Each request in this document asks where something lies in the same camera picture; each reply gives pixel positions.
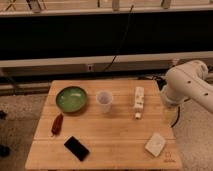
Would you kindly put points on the white stapler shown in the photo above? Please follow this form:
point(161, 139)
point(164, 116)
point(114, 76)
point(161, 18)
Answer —
point(138, 102)

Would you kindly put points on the black smartphone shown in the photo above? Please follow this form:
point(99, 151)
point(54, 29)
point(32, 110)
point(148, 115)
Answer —
point(78, 149)

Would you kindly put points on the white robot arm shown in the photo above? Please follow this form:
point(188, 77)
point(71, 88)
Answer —
point(188, 80)

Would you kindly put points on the green ceramic bowl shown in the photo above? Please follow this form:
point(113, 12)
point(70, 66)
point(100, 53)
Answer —
point(71, 99)

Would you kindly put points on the white ceramic cup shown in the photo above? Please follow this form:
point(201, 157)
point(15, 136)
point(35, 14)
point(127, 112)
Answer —
point(104, 100)

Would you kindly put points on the red chili pepper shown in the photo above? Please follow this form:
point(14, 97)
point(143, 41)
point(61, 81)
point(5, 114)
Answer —
point(56, 127)

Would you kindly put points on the wooden table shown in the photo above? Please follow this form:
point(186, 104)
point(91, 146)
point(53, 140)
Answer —
point(116, 140)

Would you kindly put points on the white sponge block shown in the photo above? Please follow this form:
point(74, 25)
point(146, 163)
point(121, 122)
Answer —
point(155, 144)

